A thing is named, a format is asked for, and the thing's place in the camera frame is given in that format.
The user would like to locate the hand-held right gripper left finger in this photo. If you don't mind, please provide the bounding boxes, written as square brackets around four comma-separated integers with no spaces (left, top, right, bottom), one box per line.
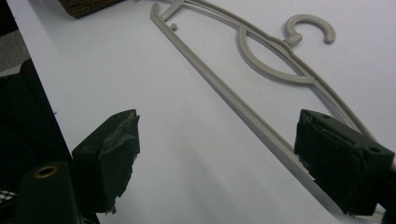
[71,108,141,216]

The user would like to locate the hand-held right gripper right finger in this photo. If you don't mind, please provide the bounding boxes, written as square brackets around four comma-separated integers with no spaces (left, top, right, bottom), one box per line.
[293,108,396,217]

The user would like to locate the grey plastic hanger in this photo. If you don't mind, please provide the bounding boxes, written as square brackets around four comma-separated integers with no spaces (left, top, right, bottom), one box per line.
[149,0,396,224]

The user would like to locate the brown wicker basket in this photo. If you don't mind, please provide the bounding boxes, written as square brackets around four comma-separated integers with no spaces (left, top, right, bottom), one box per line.
[58,0,126,19]

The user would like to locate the white sheet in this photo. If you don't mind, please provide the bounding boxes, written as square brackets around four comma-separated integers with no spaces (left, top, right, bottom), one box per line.
[6,0,396,224]

